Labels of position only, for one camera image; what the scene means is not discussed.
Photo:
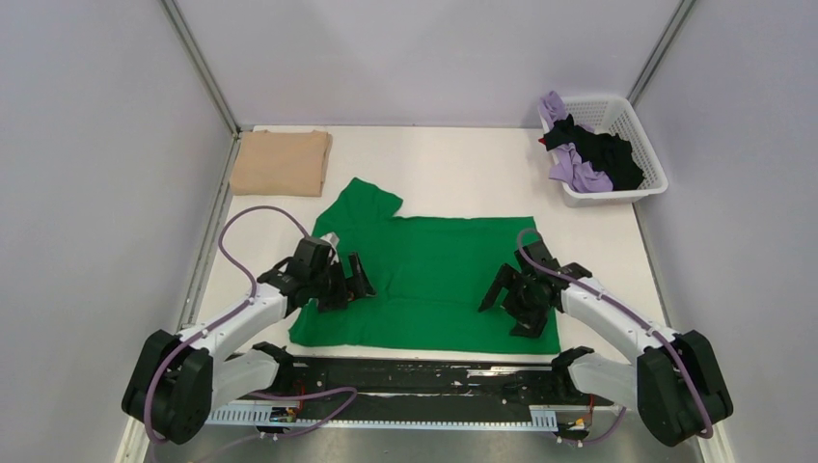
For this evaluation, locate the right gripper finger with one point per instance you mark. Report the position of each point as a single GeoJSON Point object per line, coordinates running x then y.
{"type": "Point", "coordinates": [530, 323]}
{"type": "Point", "coordinates": [504, 279]}

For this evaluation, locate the white plastic basket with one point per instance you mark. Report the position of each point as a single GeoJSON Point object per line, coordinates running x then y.
{"type": "Point", "coordinates": [613, 115]}

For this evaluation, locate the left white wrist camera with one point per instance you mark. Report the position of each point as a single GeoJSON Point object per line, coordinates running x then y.
{"type": "Point", "coordinates": [332, 239]}

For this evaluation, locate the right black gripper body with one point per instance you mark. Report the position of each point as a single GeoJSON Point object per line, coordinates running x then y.
{"type": "Point", "coordinates": [523, 295]}

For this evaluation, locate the green t-shirt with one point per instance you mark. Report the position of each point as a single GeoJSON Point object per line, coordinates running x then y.
{"type": "Point", "coordinates": [430, 275]}

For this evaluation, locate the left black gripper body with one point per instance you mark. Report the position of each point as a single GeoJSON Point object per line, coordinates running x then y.
{"type": "Point", "coordinates": [317, 279]}

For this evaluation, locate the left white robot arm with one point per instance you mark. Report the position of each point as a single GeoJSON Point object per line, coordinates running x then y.
{"type": "Point", "coordinates": [211, 351]}

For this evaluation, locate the folded beige t-shirt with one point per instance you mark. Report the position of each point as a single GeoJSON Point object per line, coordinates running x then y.
{"type": "Point", "coordinates": [281, 164]}

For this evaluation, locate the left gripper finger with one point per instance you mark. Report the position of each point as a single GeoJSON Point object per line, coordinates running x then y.
{"type": "Point", "coordinates": [358, 285]}
{"type": "Point", "coordinates": [335, 298]}

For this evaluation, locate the lilac t-shirt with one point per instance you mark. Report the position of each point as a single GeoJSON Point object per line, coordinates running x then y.
{"type": "Point", "coordinates": [570, 168]}

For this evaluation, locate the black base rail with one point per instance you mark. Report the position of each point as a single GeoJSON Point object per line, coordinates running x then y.
{"type": "Point", "coordinates": [416, 392]}

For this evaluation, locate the black t-shirt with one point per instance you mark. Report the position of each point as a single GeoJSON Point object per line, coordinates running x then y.
{"type": "Point", "coordinates": [605, 152]}

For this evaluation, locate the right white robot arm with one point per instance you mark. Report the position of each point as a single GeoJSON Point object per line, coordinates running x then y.
{"type": "Point", "coordinates": [672, 379]}

